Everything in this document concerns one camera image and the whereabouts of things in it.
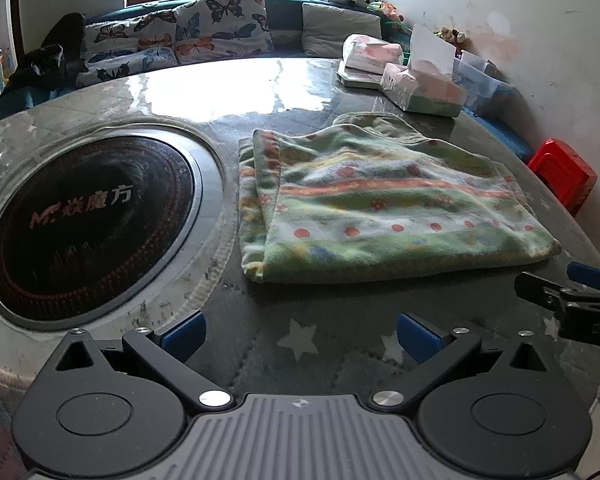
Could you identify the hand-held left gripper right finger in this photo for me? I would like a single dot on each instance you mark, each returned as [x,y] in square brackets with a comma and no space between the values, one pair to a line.
[415,337]

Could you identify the grey pillow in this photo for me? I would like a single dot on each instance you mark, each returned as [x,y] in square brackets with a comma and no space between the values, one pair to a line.
[340,30]

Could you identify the blue sofa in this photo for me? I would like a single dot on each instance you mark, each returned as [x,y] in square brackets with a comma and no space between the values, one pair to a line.
[285,22]

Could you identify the dark brown door frame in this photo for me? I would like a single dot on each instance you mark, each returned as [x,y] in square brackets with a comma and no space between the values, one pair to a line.
[14,0]

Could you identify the white paper sheet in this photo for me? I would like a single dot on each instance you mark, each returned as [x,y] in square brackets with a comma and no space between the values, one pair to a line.
[430,47]

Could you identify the pink and green tissue pack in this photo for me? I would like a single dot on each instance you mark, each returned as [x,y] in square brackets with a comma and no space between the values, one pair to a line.
[425,92]

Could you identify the floral striped fleece garment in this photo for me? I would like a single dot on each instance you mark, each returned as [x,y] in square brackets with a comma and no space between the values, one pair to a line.
[380,210]

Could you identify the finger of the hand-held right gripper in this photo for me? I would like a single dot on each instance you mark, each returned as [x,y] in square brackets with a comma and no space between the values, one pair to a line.
[590,275]
[537,290]

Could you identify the clear plastic storage box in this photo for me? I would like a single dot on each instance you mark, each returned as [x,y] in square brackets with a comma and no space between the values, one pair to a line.
[480,82]

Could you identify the large butterfly print pillow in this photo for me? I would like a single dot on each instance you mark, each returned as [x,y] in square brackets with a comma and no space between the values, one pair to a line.
[220,25]

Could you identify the round black induction cooktop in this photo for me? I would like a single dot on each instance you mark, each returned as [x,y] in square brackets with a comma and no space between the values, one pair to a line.
[90,220]

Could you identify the flat grey device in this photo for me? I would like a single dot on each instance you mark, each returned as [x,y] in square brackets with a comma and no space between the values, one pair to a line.
[357,80]

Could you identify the dark clothing pile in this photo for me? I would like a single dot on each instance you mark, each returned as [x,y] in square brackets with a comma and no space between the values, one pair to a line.
[45,60]

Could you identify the white round cooktop surround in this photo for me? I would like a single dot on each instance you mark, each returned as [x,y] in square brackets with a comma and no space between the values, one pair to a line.
[215,240]

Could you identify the red plastic stool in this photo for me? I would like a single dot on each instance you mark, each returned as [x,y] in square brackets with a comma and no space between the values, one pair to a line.
[562,170]

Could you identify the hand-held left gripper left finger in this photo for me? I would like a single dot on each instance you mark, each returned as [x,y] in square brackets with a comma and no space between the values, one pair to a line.
[182,332]

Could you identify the small brown plush toy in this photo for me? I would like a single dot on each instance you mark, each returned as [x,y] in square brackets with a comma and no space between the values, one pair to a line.
[450,35]

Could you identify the pink and green plush toy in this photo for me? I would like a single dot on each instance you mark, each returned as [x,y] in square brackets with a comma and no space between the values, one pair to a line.
[385,10]

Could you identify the grey star quilted table cover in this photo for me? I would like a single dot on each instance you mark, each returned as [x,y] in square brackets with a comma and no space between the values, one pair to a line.
[330,300]

